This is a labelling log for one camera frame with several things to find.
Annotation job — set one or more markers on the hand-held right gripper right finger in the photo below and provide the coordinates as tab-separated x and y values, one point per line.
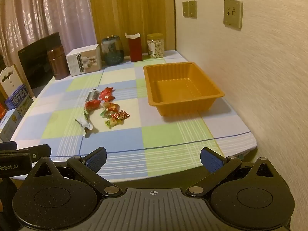
211	161

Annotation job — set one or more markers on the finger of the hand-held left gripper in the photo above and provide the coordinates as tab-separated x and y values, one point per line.
8	145
41	152

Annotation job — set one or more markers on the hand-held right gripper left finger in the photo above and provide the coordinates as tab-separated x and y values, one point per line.
96	160

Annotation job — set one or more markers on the white green snack wrapper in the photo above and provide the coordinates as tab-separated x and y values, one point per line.
84	122

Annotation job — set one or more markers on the yellow green candy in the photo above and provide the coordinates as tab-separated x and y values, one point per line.
112	123

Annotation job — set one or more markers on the red gold twisted candy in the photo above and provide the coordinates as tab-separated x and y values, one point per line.
119	115

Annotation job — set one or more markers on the orange yellow candy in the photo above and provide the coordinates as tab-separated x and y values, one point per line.
112	106

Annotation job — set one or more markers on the small red candy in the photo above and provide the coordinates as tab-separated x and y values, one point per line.
108	98

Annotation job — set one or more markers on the black striped snack packet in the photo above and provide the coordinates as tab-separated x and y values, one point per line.
92	95

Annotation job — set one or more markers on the large red snack packet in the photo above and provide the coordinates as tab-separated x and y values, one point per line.
105	91

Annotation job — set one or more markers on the orange plastic tray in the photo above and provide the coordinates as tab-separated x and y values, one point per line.
182	89

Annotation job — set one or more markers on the blue white printed box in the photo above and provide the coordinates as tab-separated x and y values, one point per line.
9	125

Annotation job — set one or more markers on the red bag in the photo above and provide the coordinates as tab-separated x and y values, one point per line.
2	110

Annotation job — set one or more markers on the blue milk carton box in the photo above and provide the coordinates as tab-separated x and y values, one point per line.
20	101

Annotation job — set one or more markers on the checkered tablecloth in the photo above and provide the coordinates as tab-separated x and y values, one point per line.
156	134

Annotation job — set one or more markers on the black monitor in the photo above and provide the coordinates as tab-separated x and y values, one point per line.
33	62

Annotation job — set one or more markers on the brown thermos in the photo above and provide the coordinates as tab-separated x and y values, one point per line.
57	63

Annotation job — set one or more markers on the white cardboard box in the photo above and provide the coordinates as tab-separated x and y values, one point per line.
81	61

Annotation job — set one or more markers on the blue glass jar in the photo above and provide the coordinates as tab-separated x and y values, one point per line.
112	50

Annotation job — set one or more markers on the dark red carton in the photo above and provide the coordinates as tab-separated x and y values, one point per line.
136	50

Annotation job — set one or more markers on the plastic jar of nuts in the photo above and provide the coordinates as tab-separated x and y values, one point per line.
156	47

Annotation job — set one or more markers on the pink curtain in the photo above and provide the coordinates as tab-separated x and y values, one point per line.
48	9

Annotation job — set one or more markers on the wooden panel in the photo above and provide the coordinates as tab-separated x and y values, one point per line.
132	7

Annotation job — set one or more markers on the beige data wall plate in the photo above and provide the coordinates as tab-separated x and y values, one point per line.
233	14

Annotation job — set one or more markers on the beige wall socket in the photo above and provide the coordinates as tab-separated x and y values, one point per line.
185	9
193	9

